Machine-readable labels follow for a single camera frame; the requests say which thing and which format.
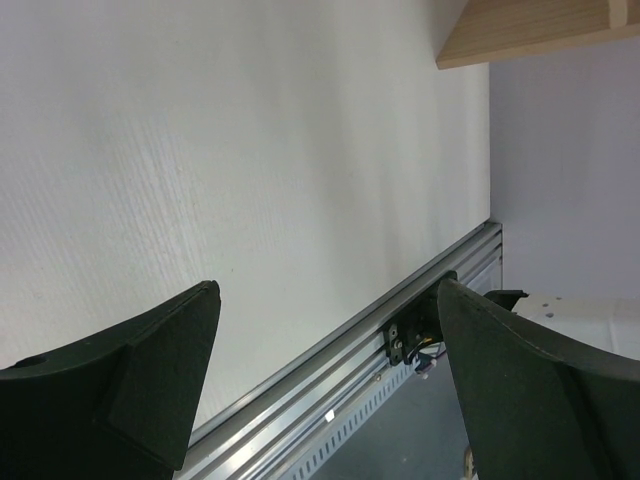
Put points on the perforated cable duct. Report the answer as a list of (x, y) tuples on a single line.
[(399, 426)]

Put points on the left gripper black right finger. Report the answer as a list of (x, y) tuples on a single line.
[(538, 404)]

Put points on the aluminium mounting rail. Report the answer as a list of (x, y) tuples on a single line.
[(256, 436)]

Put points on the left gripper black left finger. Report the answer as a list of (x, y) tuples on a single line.
[(118, 404)]

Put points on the wooden two-tier shelf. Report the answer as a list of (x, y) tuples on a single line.
[(489, 31)]

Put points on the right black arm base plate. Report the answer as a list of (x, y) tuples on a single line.
[(415, 326)]

